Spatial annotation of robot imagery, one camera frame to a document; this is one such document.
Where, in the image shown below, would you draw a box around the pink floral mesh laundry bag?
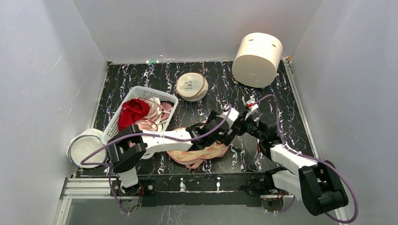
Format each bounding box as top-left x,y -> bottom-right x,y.
167,142 -> 229,169

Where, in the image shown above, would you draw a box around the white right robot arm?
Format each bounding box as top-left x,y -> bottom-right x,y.
232,116 -> 349,216

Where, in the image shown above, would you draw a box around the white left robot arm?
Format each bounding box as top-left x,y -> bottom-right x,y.
105,107 -> 239,195

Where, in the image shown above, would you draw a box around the round white mesh laundry bag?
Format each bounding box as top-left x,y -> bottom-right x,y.
176,73 -> 209,102

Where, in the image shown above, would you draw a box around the white plastic laundry basket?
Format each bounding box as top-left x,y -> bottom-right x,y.
101,86 -> 178,144

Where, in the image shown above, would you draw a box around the round white mesh bag left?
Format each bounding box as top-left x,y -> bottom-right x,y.
66,128 -> 104,169

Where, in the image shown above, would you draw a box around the large cream cylinder drum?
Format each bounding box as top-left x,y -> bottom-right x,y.
232,32 -> 283,88

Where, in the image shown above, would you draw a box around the pink and white bras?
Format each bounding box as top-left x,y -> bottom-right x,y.
134,97 -> 173,131

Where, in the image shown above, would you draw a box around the red garment in basket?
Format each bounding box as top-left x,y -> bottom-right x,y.
117,98 -> 150,131

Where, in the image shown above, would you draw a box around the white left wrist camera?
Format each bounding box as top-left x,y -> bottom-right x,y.
220,104 -> 239,127

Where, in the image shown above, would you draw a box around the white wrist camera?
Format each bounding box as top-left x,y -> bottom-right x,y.
244,96 -> 259,120
220,104 -> 239,127

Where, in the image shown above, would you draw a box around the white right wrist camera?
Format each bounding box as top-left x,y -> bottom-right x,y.
244,96 -> 259,120

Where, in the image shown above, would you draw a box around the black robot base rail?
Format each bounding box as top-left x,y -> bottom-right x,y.
61,172 -> 343,215

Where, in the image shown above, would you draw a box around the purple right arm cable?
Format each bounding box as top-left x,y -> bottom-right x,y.
250,94 -> 359,224

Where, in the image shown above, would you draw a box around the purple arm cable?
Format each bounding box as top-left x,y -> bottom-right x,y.
80,104 -> 233,215
250,94 -> 359,224

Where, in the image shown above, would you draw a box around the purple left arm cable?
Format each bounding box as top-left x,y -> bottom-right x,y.
80,104 -> 233,215

